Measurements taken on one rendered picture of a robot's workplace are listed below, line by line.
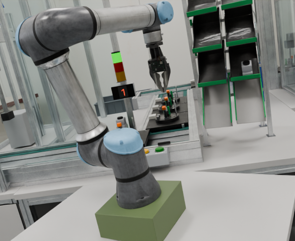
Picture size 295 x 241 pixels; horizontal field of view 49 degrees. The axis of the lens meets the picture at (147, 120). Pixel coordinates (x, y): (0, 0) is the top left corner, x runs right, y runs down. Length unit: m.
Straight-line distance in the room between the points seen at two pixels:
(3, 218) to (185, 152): 0.98
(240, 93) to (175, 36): 3.28
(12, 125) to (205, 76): 1.48
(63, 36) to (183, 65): 4.02
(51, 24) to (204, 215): 0.76
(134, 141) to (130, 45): 4.30
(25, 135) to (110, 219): 1.53
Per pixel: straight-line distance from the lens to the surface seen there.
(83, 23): 0.94
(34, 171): 1.73
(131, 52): 5.25
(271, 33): 2.74
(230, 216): 1.13
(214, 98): 1.65
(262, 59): 1.67
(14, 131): 2.53
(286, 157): 1.51
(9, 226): 1.87
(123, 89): 1.74
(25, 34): 1.03
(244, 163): 1.48
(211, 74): 1.62
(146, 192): 1.05
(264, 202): 1.19
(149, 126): 1.85
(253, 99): 1.65
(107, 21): 1.01
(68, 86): 1.05
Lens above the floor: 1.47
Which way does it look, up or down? 14 degrees down
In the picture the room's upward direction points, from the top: 11 degrees counter-clockwise
